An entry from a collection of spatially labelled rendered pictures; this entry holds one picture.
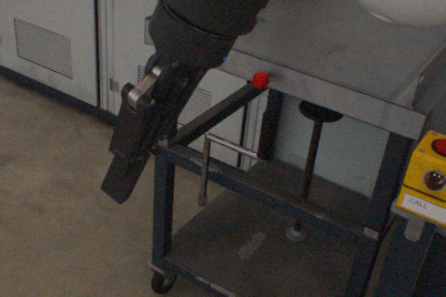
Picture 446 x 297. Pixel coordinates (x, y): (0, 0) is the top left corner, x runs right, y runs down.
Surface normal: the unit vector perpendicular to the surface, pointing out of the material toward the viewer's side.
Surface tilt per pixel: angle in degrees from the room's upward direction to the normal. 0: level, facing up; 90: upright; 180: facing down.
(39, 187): 0
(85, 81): 91
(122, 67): 90
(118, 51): 90
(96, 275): 0
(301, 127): 90
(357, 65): 0
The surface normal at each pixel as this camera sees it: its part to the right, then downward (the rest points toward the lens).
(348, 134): -0.54, 0.42
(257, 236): 0.09, -0.83
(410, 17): -0.20, 0.95
